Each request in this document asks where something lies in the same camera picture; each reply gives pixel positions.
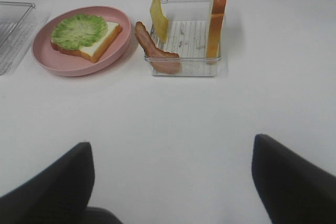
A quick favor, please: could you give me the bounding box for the bacon strip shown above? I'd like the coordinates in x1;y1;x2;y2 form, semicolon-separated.
135;22;181;74

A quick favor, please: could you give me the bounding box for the right clear plastic tray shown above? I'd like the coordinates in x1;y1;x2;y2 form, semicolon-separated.
144;0;221;77

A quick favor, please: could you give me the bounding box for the bread slice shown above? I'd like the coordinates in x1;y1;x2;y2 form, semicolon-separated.
205;0;227;59
50;22;122;63

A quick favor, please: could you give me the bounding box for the green lettuce leaf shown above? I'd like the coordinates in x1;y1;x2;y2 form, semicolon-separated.
51;14;108;50

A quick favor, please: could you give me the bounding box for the pink round plate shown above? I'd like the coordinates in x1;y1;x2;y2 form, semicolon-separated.
32;6;131;77

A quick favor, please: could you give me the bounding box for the yellow cheese slice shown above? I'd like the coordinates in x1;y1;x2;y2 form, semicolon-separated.
150;0;169;42

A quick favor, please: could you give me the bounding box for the clear plastic tray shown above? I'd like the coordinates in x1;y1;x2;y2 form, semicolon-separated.
1;2;37;75
144;0;221;77

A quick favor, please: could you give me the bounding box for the left clear plastic tray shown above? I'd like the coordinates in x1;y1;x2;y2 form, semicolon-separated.
1;2;37;75

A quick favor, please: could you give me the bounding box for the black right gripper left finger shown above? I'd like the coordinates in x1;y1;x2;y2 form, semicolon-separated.
1;142;121;223

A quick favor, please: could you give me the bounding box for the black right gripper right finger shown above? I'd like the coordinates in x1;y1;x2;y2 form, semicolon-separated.
251;134;335;223

